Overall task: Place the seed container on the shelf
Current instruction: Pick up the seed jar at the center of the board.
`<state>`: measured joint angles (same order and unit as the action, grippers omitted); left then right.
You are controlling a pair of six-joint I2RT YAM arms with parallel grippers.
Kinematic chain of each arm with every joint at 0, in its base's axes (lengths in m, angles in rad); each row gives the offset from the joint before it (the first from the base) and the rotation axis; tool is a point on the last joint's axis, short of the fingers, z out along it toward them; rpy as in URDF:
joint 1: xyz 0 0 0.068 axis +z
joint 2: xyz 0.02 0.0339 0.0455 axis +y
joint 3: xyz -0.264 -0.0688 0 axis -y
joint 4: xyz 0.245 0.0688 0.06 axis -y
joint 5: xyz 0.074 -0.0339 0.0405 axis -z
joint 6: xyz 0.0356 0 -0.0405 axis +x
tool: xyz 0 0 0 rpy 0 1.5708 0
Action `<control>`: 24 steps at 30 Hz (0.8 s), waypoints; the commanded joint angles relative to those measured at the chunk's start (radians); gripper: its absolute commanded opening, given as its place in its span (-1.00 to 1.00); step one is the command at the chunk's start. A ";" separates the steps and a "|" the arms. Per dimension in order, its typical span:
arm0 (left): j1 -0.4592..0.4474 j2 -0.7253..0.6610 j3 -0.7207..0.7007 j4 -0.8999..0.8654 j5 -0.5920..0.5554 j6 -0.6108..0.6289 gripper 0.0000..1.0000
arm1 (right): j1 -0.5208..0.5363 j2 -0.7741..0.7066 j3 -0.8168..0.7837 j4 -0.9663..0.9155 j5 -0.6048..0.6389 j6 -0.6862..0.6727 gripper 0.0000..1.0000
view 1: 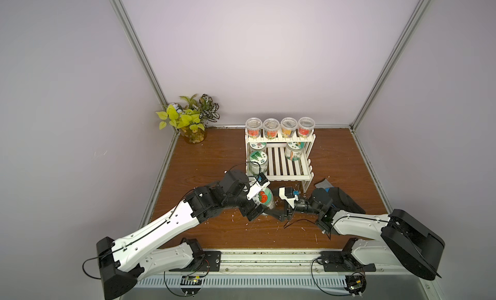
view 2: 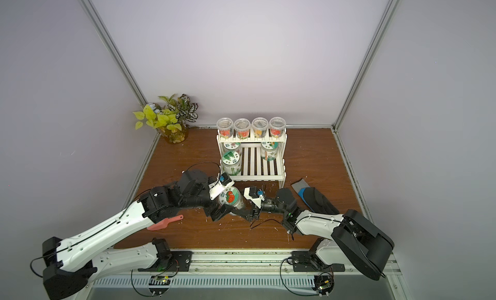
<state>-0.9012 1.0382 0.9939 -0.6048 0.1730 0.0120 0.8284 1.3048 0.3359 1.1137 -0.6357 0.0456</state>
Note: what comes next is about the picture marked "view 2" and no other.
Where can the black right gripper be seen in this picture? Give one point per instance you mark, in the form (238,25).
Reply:
(261,209)

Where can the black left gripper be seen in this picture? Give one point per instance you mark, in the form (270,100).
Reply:
(221,211)

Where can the jar with strawberry lid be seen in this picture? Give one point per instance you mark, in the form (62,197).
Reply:
(232,197)

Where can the jar with tree lid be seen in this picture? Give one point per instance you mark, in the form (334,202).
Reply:
(232,163)

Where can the jar with orange flower lid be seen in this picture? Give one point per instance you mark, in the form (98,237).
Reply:
(269,150)

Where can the clear seed container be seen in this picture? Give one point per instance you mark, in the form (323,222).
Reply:
(259,126)
(277,126)
(242,128)

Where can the clear container red seeds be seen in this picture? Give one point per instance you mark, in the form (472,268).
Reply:
(225,127)

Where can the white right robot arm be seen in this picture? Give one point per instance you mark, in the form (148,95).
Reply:
(366,246)

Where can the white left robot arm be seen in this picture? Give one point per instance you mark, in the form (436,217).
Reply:
(73,263)

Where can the white wooden slatted shelf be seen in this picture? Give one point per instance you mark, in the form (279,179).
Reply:
(254,168)

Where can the pink plastic scoop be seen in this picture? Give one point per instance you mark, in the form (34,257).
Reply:
(164,223)

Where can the black blue garden glove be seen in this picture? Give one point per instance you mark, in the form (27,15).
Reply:
(314,199)

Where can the left controller board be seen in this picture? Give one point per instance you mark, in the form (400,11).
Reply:
(159,284)

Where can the controller board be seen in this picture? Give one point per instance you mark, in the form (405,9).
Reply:
(159,284)
(324,284)

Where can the green potted plant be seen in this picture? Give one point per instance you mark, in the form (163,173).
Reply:
(170,120)

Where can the right controller board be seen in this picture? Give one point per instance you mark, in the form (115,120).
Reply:
(324,284)

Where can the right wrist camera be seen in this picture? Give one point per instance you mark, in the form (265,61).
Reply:
(255,195)

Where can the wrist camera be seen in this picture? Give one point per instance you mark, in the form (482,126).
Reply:
(223,183)
(255,195)

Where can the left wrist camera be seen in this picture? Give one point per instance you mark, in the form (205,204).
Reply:
(223,183)

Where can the aluminium front rail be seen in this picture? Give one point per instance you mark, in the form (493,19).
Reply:
(260,261)

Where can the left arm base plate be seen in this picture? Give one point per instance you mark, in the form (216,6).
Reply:
(175,261)

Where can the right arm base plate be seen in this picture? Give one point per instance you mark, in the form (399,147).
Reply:
(305,261)

